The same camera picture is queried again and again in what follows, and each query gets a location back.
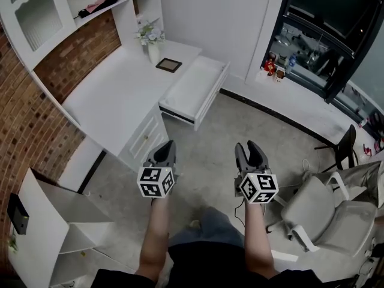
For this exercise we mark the white panelled desk cabinet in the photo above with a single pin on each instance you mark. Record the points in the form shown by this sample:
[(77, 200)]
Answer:
[(144, 136)]

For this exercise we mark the white desk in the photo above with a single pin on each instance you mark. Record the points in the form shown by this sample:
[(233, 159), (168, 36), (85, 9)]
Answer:
[(120, 85)]

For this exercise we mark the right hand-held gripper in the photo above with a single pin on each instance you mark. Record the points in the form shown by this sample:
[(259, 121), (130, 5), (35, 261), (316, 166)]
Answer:
[(259, 187)]

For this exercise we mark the white shelf unit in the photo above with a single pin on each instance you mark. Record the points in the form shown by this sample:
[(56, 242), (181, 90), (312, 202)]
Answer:
[(51, 229)]

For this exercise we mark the dark picture frame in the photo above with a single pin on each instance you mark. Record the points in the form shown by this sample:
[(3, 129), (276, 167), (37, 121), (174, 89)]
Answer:
[(169, 65)]

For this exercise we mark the person's black shirt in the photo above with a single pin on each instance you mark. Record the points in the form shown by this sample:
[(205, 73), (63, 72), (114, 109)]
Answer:
[(207, 268)]

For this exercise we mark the beige cloth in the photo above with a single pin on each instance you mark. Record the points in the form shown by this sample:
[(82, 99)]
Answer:
[(366, 181)]

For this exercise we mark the small green plant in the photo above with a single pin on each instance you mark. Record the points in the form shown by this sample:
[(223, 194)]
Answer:
[(12, 243)]

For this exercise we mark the person's blue jeans leg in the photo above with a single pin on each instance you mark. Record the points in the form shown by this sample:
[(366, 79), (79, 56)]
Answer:
[(216, 229)]

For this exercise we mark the person's right forearm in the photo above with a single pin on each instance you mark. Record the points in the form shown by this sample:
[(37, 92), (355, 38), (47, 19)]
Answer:
[(259, 238)]

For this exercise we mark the pale flower bouquet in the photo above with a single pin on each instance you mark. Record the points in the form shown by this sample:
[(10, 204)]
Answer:
[(151, 34)]

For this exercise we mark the black framed window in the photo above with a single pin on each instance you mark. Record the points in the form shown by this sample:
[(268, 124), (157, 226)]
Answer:
[(330, 25)]

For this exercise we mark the white desk drawer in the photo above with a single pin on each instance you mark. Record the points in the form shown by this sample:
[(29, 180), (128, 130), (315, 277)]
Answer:
[(195, 85)]

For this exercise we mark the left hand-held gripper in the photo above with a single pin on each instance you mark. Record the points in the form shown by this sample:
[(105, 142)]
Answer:
[(151, 182)]

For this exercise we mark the red box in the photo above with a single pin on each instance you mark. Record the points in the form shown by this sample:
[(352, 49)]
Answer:
[(269, 67)]

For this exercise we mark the pink cloth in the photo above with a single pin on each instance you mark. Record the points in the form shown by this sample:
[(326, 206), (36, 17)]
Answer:
[(102, 3)]

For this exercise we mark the small white figurine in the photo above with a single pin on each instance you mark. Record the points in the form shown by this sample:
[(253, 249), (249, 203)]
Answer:
[(280, 74)]

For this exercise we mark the grey white armchair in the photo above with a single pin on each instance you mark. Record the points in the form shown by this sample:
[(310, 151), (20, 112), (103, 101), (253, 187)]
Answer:
[(324, 214)]

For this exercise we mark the white vase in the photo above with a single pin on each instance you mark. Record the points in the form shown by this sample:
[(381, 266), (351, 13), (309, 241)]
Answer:
[(153, 54)]

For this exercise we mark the black box device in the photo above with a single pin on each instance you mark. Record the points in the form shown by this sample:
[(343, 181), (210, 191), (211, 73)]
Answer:
[(17, 213)]

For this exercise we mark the black chair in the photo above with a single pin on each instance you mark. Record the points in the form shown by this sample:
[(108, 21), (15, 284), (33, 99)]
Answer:
[(348, 145)]

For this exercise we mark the person's left forearm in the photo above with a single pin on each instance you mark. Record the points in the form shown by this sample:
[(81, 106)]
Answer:
[(154, 238)]

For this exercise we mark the clear water bottle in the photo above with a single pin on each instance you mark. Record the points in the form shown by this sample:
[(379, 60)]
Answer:
[(291, 63)]

